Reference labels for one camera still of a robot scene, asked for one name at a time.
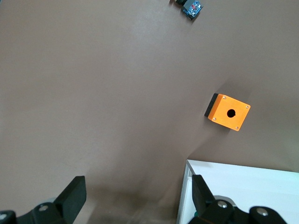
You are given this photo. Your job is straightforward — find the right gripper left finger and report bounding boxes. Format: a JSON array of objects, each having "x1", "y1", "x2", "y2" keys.
[{"x1": 16, "y1": 176, "x2": 87, "y2": 224}]

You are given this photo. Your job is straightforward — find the white drawer cabinet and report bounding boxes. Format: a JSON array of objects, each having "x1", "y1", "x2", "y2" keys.
[{"x1": 176, "y1": 159, "x2": 299, "y2": 224}]

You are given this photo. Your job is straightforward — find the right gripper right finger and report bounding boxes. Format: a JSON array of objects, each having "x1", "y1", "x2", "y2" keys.
[{"x1": 189, "y1": 175, "x2": 252, "y2": 224}]

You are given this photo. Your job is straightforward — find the brown table mat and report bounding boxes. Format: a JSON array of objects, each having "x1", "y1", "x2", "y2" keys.
[{"x1": 0, "y1": 0, "x2": 299, "y2": 224}]

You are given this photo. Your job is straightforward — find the red mushroom push button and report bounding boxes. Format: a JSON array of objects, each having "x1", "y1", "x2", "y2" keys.
[{"x1": 174, "y1": 0, "x2": 204, "y2": 21}]

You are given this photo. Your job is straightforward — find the orange button enclosure box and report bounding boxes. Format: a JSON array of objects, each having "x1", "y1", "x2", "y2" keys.
[{"x1": 204, "y1": 92, "x2": 251, "y2": 133}]

